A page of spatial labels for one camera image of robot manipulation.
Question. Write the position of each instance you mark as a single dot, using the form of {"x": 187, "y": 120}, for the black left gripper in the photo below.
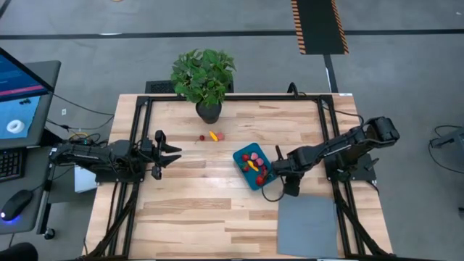
{"x": 154, "y": 154}

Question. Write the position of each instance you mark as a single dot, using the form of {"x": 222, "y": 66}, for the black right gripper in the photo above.
{"x": 293, "y": 161}

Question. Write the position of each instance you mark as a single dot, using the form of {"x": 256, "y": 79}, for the dark red toy cherry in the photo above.
{"x": 264, "y": 169}
{"x": 202, "y": 137}

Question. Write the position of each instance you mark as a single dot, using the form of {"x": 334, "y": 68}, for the pink toy peach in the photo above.
{"x": 254, "y": 156}
{"x": 220, "y": 136}
{"x": 260, "y": 162}

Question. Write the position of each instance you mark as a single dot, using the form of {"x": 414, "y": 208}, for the blue plastic tupperware container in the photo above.
{"x": 250, "y": 178}

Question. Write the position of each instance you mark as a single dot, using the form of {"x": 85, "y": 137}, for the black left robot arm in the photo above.
{"x": 90, "y": 156}

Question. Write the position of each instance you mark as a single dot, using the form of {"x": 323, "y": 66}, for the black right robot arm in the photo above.
{"x": 344, "y": 143}

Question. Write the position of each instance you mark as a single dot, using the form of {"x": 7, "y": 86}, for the grey square container lid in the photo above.
{"x": 308, "y": 228}

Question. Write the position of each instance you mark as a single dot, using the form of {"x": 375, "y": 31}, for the black perforated floor grate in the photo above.
{"x": 156, "y": 87}

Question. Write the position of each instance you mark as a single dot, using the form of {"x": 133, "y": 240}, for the green potted plant black pot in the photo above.
{"x": 203, "y": 76}

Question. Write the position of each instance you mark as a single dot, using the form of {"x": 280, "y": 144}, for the white box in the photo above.
{"x": 83, "y": 181}

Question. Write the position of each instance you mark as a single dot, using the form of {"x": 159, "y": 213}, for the black desk support bar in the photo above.
{"x": 49, "y": 136}

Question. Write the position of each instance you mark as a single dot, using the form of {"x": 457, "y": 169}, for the grey computer desk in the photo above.
{"x": 36, "y": 181}

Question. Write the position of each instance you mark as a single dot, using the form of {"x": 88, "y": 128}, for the black hazard-striped floor mat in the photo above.
{"x": 319, "y": 25}

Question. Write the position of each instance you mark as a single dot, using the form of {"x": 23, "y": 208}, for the black desk caster wheel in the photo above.
{"x": 49, "y": 233}

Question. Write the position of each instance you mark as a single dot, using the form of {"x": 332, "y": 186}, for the grey stand foot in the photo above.
{"x": 453, "y": 137}

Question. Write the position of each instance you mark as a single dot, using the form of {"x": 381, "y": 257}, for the black computer mouse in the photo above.
{"x": 16, "y": 203}

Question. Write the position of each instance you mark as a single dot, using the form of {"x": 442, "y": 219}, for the black backlit keyboard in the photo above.
{"x": 9, "y": 165}

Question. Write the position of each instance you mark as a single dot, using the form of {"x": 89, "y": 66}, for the computer monitor blue screen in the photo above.
{"x": 18, "y": 78}

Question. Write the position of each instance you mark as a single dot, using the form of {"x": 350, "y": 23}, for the black office chair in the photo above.
{"x": 18, "y": 253}

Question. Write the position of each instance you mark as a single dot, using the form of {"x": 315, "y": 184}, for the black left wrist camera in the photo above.
{"x": 157, "y": 173}

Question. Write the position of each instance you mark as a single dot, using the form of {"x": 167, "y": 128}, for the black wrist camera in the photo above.
{"x": 157, "y": 173}
{"x": 291, "y": 187}

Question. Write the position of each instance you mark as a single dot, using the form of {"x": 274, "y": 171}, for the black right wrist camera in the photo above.
{"x": 291, "y": 187}

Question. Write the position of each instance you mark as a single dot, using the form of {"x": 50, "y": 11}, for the black aluminium table frame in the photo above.
{"x": 272, "y": 98}

